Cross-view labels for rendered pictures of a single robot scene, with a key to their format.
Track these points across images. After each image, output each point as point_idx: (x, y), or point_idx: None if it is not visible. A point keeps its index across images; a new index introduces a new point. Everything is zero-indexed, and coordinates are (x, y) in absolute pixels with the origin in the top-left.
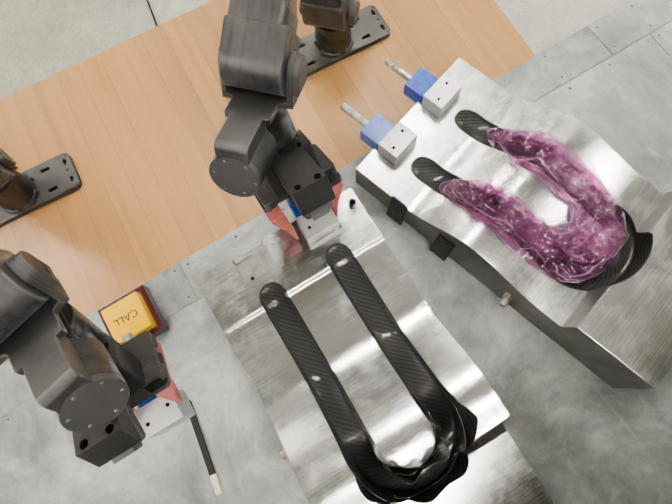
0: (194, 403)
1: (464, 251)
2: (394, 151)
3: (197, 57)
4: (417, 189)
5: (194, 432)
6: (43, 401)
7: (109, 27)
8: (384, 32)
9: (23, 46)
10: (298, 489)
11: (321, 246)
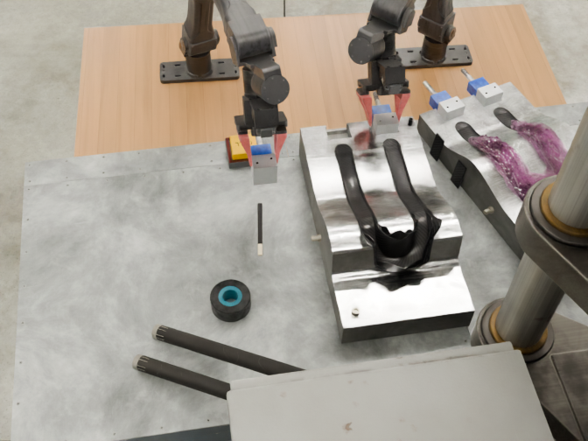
0: (263, 206)
1: (471, 171)
2: (447, 108)
3: (339, 38)
4: (454, 136)
5: (257, 220)
6: (264, 70)
7: None
8: (468, 60)
9: None
10: (311, 270)
11: (382, 136)
